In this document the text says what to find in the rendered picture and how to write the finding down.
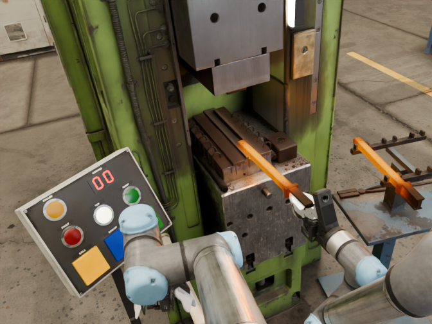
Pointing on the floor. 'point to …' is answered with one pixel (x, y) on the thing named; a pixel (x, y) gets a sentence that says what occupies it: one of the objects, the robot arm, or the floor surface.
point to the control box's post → (124, 295)
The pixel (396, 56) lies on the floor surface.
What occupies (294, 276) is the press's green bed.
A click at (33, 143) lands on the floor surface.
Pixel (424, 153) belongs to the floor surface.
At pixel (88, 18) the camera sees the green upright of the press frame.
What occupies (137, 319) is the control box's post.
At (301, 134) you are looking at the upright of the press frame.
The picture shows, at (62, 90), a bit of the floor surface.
